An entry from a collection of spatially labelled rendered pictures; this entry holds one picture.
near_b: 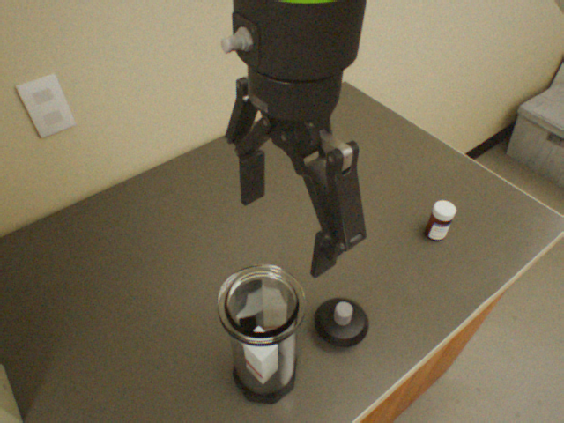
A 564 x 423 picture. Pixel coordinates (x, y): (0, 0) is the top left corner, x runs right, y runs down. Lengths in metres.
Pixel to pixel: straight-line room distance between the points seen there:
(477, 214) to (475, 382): 0.99
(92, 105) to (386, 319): 0.70
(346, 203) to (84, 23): 0.66
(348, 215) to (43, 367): 0.61
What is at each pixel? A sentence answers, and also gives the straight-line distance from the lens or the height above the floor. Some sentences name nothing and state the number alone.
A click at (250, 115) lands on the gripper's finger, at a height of 1.37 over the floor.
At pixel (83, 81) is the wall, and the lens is 0.95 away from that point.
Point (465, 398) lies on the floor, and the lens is 1.85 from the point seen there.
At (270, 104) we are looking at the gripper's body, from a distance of 0.34.
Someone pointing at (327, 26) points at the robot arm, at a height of 1.51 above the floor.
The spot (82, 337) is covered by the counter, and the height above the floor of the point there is 0.94.
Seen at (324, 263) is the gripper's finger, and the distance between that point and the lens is 0.45.
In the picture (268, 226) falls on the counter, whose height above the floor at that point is 0.94.
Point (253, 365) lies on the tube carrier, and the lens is 0.60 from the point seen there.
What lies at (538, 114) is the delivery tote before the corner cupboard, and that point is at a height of 0.33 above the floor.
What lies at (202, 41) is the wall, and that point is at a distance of 1.02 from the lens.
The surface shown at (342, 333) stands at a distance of 0.74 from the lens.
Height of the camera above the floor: 1.63
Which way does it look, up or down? 48 degrees down
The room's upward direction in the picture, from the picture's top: straight up
